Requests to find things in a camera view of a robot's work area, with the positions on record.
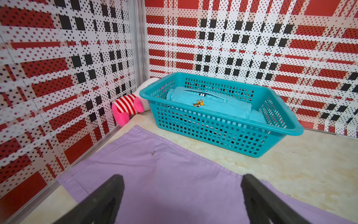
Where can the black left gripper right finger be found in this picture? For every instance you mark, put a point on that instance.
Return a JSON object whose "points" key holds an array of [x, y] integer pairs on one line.
{"points": [[264, 207]]}

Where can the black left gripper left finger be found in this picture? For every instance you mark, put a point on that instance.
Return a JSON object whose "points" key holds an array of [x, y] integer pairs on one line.
{"points": [[100, 207]]}

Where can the purple long pants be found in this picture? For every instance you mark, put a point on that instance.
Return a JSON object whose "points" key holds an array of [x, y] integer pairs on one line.
{"points": [[164, 183]]}

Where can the teal plastic basket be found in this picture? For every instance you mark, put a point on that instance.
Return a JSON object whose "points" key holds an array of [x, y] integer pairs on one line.
{"points": [[244, 136]]}

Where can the folded teal garment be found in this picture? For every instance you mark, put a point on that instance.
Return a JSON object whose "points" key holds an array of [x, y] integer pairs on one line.
{"points": [[215, 102]]}

